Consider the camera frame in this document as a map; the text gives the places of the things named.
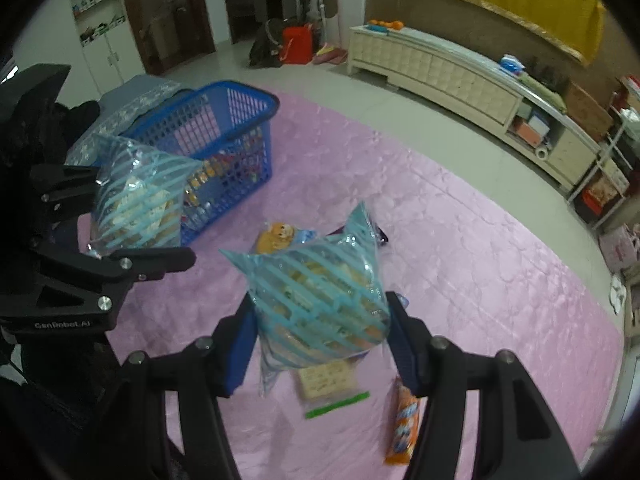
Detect clear biscuit packet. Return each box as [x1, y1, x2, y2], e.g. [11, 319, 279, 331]
[297, 364, 372, 420]

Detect green folded cloth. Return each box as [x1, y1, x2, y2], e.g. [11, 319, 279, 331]
[517, 72, 568, 113]

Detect cardboard box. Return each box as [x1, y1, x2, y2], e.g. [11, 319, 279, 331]
[562, 80, 615, 141]

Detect red bag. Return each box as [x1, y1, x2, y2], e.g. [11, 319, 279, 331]
[281, 25, 316, 65]

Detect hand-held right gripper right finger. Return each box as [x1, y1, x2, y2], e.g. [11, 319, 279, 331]
[385, 291, 583, 480]

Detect pink bag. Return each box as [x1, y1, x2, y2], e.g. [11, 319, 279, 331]
[599, 225, 640, 273]

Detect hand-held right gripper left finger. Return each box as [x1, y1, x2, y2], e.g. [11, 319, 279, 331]
[87, 292, 261, 480]

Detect blue striped snack packet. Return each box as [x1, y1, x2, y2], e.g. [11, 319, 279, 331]
[89, 132, 203, 258]
[219, 202, 393, 398]

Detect orange snack packet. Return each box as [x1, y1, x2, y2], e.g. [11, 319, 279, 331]
[384, 377, 421, 467]

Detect white slippers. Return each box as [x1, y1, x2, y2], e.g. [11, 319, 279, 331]
[609, 272, 628, 313]

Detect black bag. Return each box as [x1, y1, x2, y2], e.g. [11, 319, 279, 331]
[248, 19, 286, 68]

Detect cream tv cabinet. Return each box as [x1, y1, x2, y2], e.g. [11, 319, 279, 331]
[347, 24, 601, 193]

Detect blue plastic basket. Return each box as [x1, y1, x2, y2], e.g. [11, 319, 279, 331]
[120, 80, 281, 248]

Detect pink quilted blanket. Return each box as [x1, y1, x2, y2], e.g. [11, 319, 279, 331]
[75, 77, 623, 480]

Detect white wall cabinet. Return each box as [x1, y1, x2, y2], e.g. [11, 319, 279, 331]
[67, 0, 126, 86]

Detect dark wooden door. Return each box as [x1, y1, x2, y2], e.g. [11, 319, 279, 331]
[122, 0, 216, 76]

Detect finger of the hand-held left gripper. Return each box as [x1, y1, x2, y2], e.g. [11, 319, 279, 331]
[0, 247, 197, 318]
[30, 165, 101, 223]

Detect assorted snack packets pile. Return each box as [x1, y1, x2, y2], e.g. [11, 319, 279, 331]
[182, 130, 263, 231]

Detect pink broom and dustpan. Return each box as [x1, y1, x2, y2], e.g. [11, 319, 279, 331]
[312, 42, 347, 66]

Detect light blue cartoon snack packet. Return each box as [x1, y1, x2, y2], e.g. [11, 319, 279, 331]
[255, 222, 318, 256]

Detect white shelf rack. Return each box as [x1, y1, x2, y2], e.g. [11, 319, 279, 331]
[567, 77, 640, 231]

